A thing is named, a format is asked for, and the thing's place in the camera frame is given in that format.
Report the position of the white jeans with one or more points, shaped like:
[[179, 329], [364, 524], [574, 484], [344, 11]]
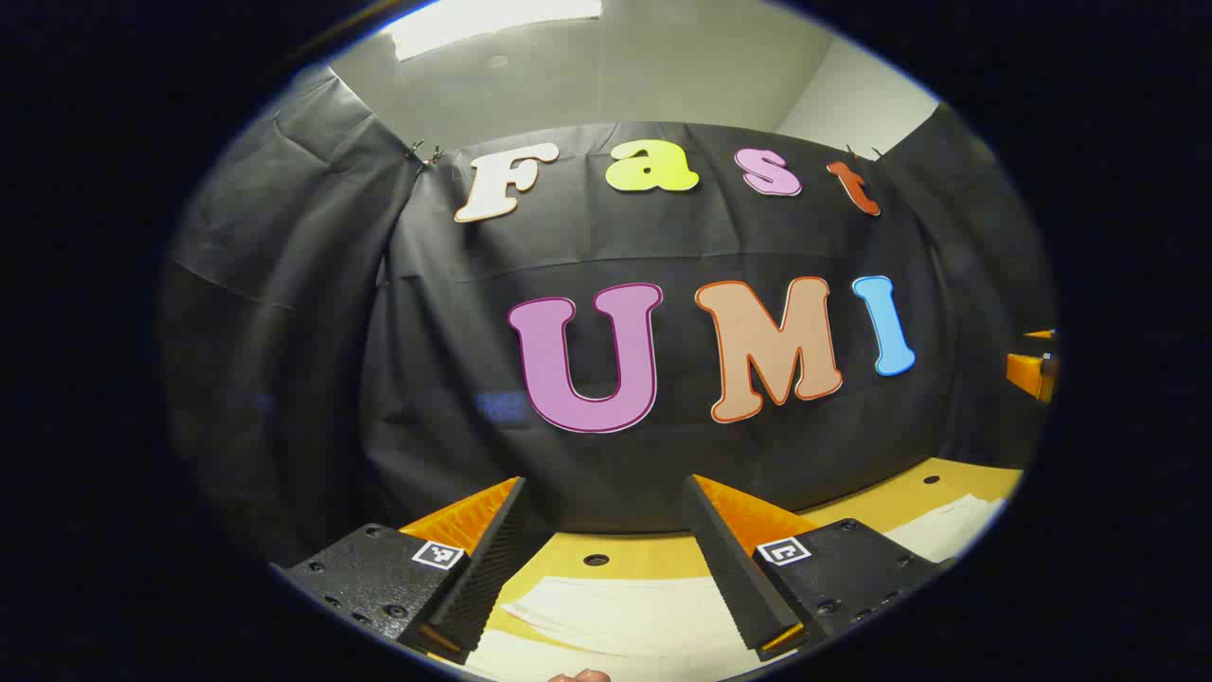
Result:
[[615, 616]]

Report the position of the ceiling light panel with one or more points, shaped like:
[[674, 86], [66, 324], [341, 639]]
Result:
[[492, 19]]

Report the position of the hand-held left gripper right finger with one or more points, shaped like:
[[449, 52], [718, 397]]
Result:
[[734, 568]]

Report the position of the black backdrop cloth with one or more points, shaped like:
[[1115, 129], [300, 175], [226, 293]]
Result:
[[454, 284]]

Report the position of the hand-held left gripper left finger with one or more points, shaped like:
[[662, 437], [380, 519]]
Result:
[[483, 568]]

